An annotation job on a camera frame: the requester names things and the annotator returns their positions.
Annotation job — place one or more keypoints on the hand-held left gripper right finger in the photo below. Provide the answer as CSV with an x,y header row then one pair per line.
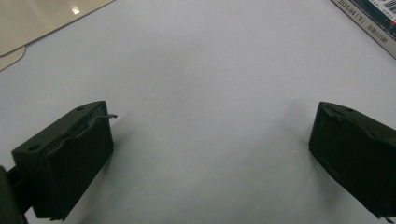
x,y
358,149

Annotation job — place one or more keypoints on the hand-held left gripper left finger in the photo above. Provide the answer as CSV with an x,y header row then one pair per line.
x,y
68,158

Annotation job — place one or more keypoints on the magazine with grey spine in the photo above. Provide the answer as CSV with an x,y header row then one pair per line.
x,y
372,18

